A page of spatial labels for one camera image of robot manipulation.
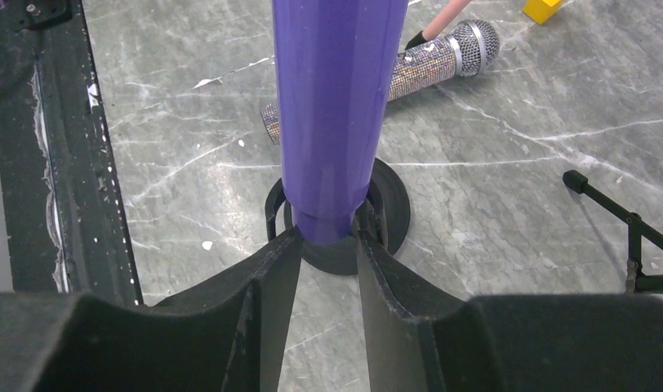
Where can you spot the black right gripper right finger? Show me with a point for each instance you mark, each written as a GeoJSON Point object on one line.
{"type": "Point", "coordinates": [420, 338]}

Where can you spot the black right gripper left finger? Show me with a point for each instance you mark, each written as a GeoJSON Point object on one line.
{"type": "Point", "coordinates": [227, 333]}

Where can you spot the black tripod mic stand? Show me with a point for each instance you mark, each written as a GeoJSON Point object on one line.
{"type": "Point", "coordinates": [636, 281]}

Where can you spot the purple toy microphone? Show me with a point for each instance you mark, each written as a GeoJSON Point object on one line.
{"type": "Point", "coordinates": [326, 185]}

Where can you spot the pink music stand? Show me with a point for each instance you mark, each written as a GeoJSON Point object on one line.
{"type": "Point", "coordinates": [438, 23]}

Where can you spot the yellow cube near stand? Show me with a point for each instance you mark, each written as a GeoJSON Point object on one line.
{"type": "Point", "coordinates": [541, 10]}

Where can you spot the black base bar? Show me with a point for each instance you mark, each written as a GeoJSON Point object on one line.
{"type": "Point", "coordinates": [66, 226]}

